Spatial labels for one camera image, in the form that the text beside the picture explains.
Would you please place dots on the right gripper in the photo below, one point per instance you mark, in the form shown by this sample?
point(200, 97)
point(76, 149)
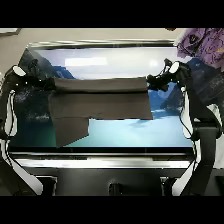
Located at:
point(158, 82)

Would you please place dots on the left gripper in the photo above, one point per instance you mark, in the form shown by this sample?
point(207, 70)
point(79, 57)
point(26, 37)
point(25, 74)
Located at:
point(45, 82)

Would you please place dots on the dark grey pants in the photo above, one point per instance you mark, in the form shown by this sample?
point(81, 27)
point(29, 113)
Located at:
point(100, 100)

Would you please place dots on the grey T-shirt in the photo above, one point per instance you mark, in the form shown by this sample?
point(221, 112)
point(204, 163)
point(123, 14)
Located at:
point(220, 153)

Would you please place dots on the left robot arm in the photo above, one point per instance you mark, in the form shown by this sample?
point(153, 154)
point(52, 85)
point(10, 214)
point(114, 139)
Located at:
point(8, 100)

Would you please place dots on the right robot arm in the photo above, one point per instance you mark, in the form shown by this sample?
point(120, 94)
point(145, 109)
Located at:
point(203, 140)

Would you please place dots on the purple printed garment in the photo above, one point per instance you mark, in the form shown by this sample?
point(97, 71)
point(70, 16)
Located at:
point(206, 45)

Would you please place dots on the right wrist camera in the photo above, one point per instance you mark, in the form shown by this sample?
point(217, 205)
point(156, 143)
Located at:
point(166, 66)

